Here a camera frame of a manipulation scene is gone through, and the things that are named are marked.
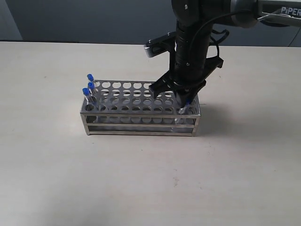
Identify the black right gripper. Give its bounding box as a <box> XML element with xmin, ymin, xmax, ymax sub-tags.
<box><xmin>149</xmin><ymin>22</ymin><xmax>223</xmax><ymax>108</ymax></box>

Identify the dark grey Piper robot arm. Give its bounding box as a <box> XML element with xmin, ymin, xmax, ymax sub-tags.
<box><xmin>144</xmin><ymin>0</ymin><xmax>301</xmax><ymax>108</ymax></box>

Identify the stainless steel test tube rack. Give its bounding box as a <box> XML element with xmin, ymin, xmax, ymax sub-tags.
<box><xmin>80</xmin><ymin>80</ymin><xmax>201</xmax><ymax>137</ymax></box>

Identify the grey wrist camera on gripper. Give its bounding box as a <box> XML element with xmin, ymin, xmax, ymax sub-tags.
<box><xmin>144</xmin><ymin>32</ymin><xmax>176</xmax><ymax>58</ymax></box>

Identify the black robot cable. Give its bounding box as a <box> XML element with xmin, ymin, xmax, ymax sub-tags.
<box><xmin>188</xmin><ymin>9</ymin><xmax>257</xmax><ymax>64</ymax></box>

